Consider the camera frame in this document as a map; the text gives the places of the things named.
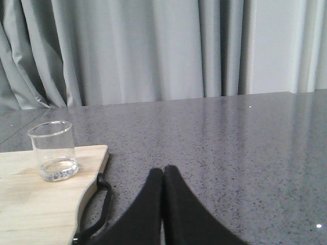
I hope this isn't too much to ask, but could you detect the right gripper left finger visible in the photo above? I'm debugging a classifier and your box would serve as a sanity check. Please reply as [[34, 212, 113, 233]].
[[89, 168, 163, 244]]

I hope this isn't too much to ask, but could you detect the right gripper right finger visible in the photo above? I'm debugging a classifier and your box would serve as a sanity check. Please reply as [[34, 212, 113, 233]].
[[163, 165, 245, 244]]

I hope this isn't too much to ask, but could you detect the clear glass beaker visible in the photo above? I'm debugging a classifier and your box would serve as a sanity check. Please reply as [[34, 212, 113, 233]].
[[27, 121, 79, 182]]

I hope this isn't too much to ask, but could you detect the bamboo cutting board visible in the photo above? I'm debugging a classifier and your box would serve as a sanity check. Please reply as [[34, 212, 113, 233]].
[[1, 145, 109, 244]]

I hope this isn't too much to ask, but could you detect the grey curtain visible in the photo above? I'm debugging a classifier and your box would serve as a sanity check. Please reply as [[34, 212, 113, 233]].
[[1, 1, 326, 112]]

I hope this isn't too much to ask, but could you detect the black board handle loop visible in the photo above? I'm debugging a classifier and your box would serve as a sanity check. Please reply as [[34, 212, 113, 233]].
[[73, 172, 113, 245]]

